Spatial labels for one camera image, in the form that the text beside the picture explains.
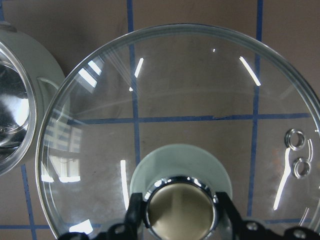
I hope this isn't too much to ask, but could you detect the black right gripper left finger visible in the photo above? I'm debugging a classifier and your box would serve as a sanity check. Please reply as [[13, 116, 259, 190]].
[[99, 192, 143, 240]]

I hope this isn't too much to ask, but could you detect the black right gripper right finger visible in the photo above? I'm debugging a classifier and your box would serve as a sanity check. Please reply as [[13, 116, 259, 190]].
[[215, 191, 320, 240]]

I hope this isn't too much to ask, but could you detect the glass pot lid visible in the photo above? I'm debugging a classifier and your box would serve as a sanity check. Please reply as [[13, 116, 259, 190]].
[[36, 24, 320, 240]]

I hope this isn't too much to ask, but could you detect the mint green pot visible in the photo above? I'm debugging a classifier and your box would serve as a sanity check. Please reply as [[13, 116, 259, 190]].
[[0, 21, 65, 175]]

